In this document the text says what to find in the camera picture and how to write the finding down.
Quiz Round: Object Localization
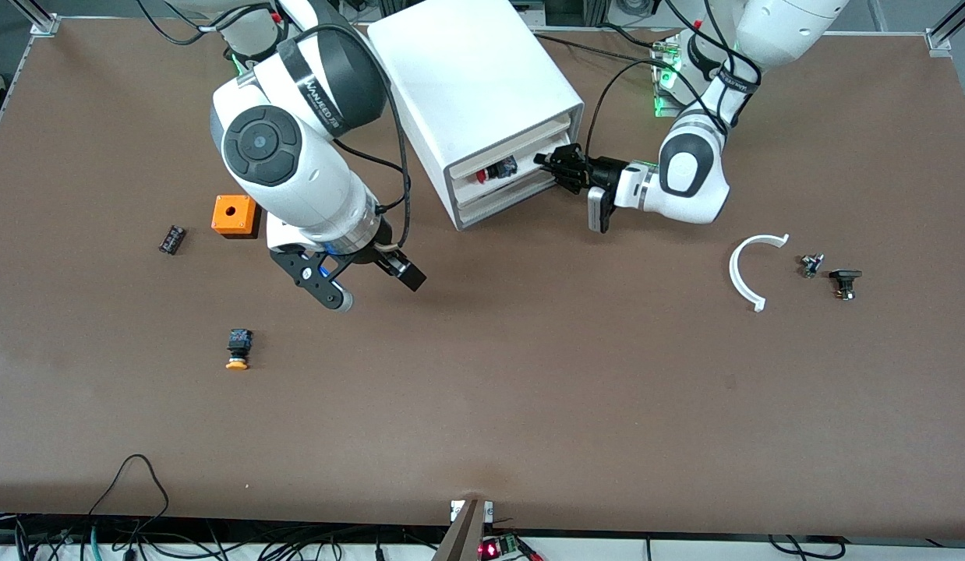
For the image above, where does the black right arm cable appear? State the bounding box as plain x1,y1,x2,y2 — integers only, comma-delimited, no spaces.
136,0,413,250

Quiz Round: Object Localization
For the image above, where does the orange button enclosure box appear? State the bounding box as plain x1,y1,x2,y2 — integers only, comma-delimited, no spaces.
211,195,262,239

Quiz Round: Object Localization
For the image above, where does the tangled black cable bundle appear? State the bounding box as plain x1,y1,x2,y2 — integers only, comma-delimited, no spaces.
0,514,452,561

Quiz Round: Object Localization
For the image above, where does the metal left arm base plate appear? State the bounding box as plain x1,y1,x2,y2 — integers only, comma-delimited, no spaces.
652,35,686,119

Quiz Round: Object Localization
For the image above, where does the red mushroom push button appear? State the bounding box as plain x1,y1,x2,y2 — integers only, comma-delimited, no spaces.
476,155,519,185

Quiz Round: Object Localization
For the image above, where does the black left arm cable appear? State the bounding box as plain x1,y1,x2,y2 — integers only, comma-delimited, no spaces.
585,0,764,161

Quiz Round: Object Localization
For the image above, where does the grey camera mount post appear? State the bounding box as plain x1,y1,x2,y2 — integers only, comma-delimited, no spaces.
432,499,495,561

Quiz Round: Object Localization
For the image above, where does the circuit board with red light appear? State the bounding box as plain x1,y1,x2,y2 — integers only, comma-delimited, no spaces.
479,534,524,560

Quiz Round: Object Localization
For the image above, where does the aluminium frame profile corner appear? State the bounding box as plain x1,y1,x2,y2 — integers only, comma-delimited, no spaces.
7,0,62,37
925,0,965,52

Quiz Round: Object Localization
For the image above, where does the small black switch component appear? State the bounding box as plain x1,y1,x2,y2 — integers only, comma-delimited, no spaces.
829,269,864,302

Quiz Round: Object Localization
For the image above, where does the white curved plastic arc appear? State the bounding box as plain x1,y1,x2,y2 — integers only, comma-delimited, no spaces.
729,233,790,313

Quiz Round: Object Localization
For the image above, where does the black looped cable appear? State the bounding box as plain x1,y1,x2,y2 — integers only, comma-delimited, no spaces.
87,454,171,538

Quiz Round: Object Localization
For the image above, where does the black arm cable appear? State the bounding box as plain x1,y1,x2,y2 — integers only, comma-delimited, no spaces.
585,0,764,161
136,0,413,250

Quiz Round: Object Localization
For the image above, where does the black cable on table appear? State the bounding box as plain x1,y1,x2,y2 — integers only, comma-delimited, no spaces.
533,23,674,62

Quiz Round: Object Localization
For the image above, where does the yellow mushroom push button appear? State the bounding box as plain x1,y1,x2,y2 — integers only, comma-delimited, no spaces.
224,328,253,371

